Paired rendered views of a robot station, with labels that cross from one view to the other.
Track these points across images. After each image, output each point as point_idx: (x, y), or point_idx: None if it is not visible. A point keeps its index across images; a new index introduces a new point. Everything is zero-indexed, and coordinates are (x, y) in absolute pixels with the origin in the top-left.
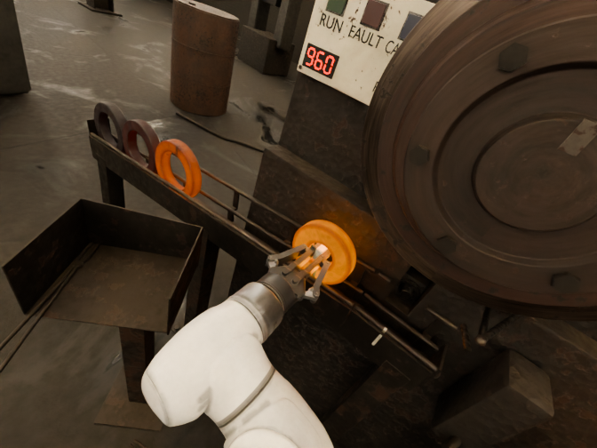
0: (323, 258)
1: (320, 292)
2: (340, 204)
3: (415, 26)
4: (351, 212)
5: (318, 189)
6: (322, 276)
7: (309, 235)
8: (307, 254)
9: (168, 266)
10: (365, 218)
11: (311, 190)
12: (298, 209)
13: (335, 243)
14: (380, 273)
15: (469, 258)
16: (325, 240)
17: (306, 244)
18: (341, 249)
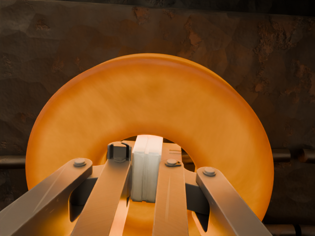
0: (181, 166)
1: None
2: (124, 30)
3: None
4: (161, 35)
5: (45, 23)
6: (263, 233)
7: (79, 127)
8: (115, 183)
9: None
10: (205, 27)
11: (26, 38)
12: (15, 114)
13: (187, 94)
14: (306, 151)
15: None
16: (147, 108)
17: (84, 158)
18: (219, 104)
